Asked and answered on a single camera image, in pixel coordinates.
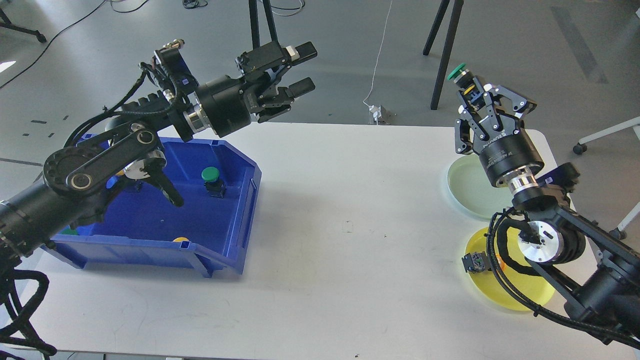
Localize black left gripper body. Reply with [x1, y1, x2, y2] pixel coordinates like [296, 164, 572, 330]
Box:
[193, 75, 294, 138]

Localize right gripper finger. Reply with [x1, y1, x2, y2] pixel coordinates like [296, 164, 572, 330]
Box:
[455, 91, 493, 155]
[482, 84, 538, 133]

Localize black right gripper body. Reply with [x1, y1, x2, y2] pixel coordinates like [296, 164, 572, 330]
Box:
[471, 121, 544, 188]

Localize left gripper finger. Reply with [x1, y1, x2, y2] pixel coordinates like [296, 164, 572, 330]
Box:
[272, 77, 316, 106]
[235, 41, 318, 96]

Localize green push button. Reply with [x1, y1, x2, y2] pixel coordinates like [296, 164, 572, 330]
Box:
[446, 63, 485, 110]
[200, 166, 227, 199]

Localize yellow push button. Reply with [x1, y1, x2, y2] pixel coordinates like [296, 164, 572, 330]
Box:
[461, 251, 493, 274]

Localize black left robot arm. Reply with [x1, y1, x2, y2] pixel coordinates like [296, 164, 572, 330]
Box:
[1, 39, 318, 360]

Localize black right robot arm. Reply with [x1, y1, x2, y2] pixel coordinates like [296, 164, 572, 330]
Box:
[454, 71, 639, 349]

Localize pale green plate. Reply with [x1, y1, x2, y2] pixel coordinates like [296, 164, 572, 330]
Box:
[446, 155, 513, 220]

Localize yellow plate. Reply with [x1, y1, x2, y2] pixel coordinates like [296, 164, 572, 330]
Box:
[465, 226, 556, 312]

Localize green button bin corner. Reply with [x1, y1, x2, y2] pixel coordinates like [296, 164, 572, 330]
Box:
[59, 227, 79, 236]

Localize black tripod legs left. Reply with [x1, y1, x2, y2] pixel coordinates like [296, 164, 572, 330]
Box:
[248, 0, 281, 51]

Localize black tripod legs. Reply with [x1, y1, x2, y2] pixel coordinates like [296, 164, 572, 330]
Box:
[248, 0, 281, 51]
[422, 0, 465, 111]

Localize blue plastic bin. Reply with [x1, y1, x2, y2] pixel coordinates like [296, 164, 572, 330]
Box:
[46, 137, 262, 278]

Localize black tripod legs right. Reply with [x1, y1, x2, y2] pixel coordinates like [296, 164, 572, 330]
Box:
[422, 0, 465, 111]

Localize white power adapter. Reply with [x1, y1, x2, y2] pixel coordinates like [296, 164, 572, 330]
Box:
[368, 105, 389, 126]

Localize white office chair base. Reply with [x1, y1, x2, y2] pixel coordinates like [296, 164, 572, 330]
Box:
[573, 117, 640, 243]

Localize white cable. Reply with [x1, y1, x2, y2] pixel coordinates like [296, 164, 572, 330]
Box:
[363, 0, 395, 107]

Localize black floor cable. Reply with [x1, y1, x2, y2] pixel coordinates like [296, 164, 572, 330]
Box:
[0, 0, 149, 91]

